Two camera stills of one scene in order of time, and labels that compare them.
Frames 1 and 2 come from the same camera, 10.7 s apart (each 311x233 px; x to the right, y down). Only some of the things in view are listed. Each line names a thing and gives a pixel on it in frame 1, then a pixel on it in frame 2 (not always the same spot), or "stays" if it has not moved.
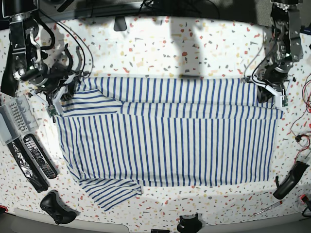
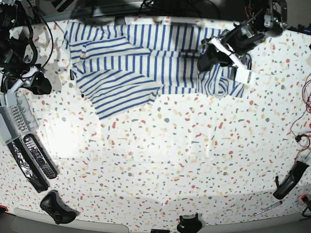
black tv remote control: [40, 156] stays
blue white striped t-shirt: [119, 134] -> [120, 63]
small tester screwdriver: [269, 208] stays
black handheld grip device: [288, 184] stays
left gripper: [56, 81] -> [11, 82]
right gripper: [271, 78] -> [236, 41]
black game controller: [52, 205] stays
